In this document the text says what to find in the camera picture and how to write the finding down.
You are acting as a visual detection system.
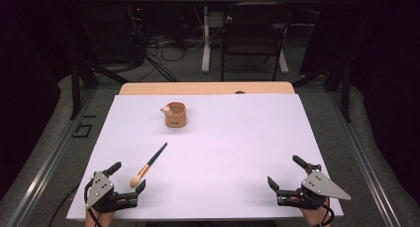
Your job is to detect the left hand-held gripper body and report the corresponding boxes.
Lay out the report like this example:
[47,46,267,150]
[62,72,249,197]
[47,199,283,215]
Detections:
[83,170,139,214]

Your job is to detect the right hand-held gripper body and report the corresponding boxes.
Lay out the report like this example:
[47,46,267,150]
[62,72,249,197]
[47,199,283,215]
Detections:
[276,164,352,211]

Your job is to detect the makeup brush with black handle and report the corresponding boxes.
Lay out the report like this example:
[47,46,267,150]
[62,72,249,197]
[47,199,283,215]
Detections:
[129,142,168,189]

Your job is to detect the brown wooden cup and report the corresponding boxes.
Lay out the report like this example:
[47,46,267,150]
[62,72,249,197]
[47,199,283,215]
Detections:
[159,101,188,129]

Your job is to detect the person's right hand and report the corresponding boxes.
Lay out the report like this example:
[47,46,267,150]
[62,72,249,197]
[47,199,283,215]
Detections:
[298,203,332,227]

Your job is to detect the person's left hand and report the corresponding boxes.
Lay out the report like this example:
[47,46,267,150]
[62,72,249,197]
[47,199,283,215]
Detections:
[84,210,115,227]

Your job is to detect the white table sheet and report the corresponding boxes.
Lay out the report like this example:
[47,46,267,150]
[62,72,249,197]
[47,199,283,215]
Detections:
[65,93,345,221]

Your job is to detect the black metal stand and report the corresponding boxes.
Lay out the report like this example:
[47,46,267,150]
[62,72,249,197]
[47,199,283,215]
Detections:
[68,55,130,121]
[291,55,353,124]

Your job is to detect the light wooden table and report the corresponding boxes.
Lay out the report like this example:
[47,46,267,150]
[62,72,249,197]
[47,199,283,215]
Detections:
[118,81,296,96]

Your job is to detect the black folding chair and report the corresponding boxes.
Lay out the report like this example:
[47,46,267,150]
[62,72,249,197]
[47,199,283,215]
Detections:
[220,2,293,82]

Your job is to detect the white-legged desk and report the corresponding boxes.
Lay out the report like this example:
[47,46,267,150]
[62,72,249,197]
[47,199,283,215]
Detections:
[181,0,328,75]

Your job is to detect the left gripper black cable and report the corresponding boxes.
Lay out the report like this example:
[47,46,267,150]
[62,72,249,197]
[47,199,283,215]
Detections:
[83,180,103,227]

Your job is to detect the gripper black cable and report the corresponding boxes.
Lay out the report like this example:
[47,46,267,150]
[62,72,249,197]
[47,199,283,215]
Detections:
[83,180,103,227]
[310,195,335,227]

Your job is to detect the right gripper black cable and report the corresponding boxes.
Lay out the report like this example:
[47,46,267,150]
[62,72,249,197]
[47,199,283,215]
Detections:
[310,195,335,227]

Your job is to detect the black floor cable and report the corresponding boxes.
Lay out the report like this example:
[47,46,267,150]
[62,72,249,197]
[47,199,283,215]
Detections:
[48,183,82,227]

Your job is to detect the aluminium floor rail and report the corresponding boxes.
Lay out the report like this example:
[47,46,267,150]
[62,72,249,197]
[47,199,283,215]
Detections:
[6,87,97,227]
[326,87,402,227]

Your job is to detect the tangle of floor cables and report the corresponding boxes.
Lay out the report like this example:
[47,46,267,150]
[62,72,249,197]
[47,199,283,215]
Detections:
[132,5,226,82]

